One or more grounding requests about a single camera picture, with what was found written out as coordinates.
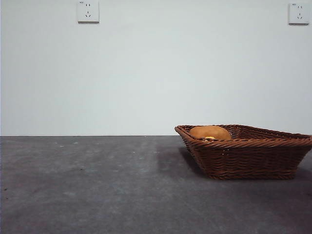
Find white wall socket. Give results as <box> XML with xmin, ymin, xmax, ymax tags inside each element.
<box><xmin>78</xmin><ymin>0</ymin><xmax>100</xmax><ymax>24</ymax></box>
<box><xmin>288</xmin><ymin>2</ymin><xmax>310</xmax><ymax>25</ymax></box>

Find brown wicker basket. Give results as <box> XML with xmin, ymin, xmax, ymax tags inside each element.
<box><xmin>174</xmin><ymin>124</ymin><xmax>312</xmax><ymax>180</ymax></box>

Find brown potato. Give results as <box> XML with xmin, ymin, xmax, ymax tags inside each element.
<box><xmin>189</xmin><ymin>125</ymin><xmax>232</xmax><ymax>141</ymax></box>

